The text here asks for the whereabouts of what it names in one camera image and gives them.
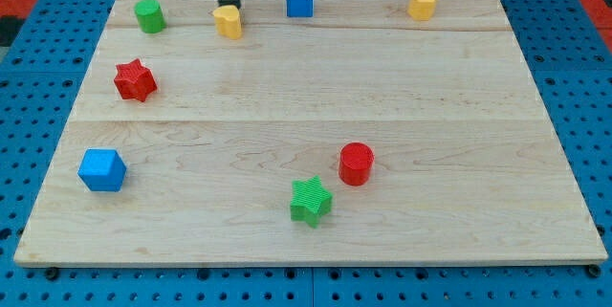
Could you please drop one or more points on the green star block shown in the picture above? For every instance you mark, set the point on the green star block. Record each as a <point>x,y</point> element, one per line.
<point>310,201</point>

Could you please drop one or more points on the red cylinder block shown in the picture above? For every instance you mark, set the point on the red cylinder block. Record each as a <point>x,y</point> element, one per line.
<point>355,163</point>

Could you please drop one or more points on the yellow heart block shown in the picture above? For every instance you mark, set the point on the yellow heart block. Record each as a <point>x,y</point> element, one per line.
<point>228,21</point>

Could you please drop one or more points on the wooden board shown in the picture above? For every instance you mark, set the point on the wooden board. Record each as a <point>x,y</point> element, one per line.
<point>468,168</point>

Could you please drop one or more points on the green cylinder block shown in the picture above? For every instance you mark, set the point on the green cylinder block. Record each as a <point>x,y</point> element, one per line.
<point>150,16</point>

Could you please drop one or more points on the red star block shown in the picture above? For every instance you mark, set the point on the red star block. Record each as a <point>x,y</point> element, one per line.
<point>134,81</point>

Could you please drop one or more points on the yellow hexagon block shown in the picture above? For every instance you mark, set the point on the yellow hexagon block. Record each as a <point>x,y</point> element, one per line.
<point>421,10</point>

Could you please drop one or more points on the blue cube block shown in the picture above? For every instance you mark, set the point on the blue cube block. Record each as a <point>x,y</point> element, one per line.
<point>102,169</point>

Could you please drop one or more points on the blue triangle block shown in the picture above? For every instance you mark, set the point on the blue triangle block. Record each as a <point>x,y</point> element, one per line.
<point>300,8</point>

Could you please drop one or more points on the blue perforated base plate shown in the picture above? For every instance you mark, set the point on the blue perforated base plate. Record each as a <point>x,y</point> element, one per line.
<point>40,74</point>

